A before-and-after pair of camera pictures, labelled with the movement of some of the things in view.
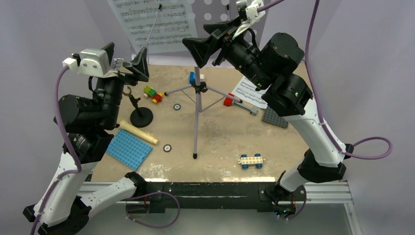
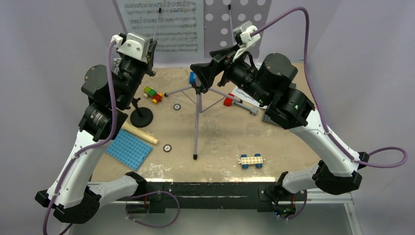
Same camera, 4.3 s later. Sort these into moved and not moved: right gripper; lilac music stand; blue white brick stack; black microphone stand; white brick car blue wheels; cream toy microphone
Moved: lilac music stand; right gripper
Not moved: cream toy microphone; white brick car blue wheels; black microphone stand; blue white brick stack
